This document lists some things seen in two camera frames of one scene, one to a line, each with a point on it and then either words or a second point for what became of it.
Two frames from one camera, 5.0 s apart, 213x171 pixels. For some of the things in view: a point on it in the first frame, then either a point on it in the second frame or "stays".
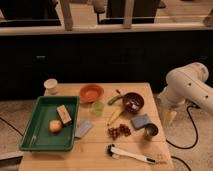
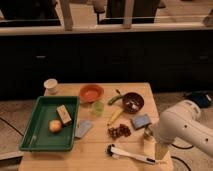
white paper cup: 50,86 stays
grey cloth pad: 85,125 stays
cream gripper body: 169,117 to 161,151
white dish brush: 114,151 stays
